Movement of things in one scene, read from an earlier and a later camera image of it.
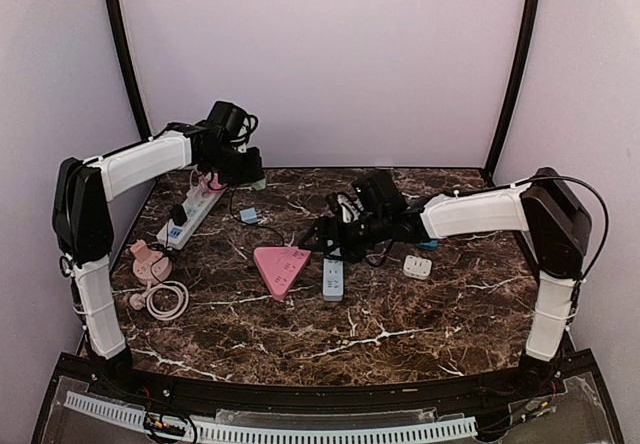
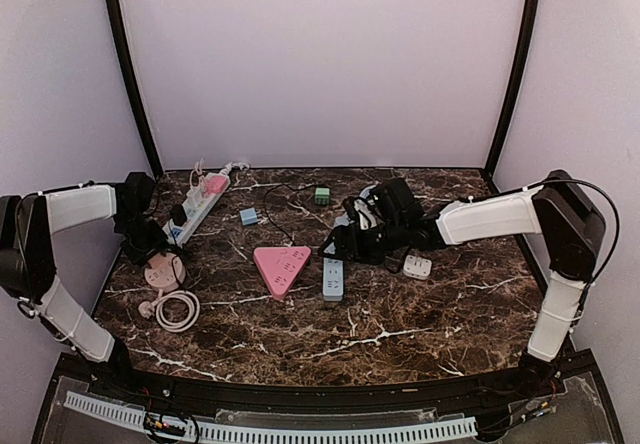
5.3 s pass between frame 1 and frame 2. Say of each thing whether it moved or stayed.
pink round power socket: moved
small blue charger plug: stayed
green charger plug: moved
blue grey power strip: stayed
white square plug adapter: stayed
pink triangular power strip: stayed
